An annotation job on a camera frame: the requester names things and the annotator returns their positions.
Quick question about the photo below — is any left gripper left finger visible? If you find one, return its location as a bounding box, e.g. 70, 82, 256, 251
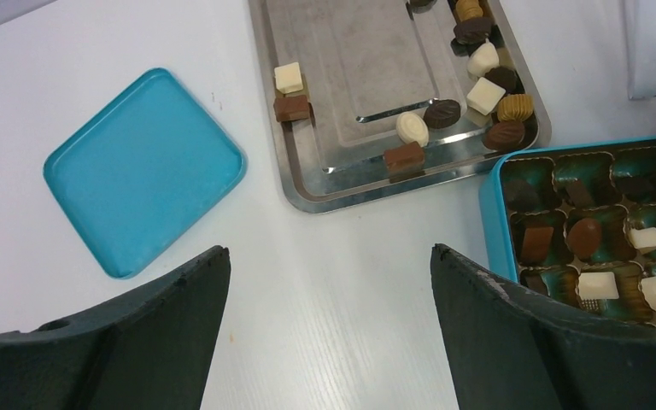
0, 246, 231, 409

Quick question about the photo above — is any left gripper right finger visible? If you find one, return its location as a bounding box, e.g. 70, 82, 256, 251
430, 244, 656, 409

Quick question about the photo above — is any teal chocolate box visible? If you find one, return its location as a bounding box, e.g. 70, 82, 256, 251
479, 137, 656, 328

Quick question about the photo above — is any teal box lid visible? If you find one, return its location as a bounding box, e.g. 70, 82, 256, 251
43, 67, 247, 279

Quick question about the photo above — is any pile of assorted chocolates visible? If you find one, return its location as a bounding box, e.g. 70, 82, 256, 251
272, 0, 536, 177

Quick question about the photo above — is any silver metal tray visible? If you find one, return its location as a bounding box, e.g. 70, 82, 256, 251
247, 0, 554, 215

